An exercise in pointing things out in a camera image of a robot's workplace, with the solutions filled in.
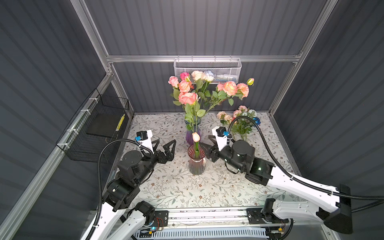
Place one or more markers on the pink cream spray rose stem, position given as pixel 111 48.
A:
pixel 179 87

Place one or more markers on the peach spray rose branch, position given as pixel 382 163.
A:
pixel 226 92

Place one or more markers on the floral patterned table mat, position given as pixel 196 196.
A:
pixel 172 185

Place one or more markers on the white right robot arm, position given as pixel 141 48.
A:
pixel 320 204

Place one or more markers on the pile of artificial flowers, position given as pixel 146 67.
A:
pixel 242 127

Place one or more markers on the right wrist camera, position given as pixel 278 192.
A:
pixel 222 137

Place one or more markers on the white rose stem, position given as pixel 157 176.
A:
pixel 208 76

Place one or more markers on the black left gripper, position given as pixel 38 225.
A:
pixel 168 155

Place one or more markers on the red glass vase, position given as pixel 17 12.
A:
pixel 197 164

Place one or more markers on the hot pink rose stem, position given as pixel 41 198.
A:
pixel 185 77

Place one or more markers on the white wire wall basket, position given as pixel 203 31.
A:
pixel 224 69

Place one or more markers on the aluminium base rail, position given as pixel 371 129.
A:
pixel 207 217

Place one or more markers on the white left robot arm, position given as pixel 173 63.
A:
pixel 114 219

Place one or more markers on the yellow tool in basket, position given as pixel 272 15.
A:
pixel 120 122

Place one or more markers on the small pink tulip stem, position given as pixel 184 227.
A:
pixel 196 139

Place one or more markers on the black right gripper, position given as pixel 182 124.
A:
pixel 211 150

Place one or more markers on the blue purple glass vase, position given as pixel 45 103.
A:
pixel 195 128

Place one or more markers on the black wire side basket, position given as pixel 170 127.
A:
pixel 95 126

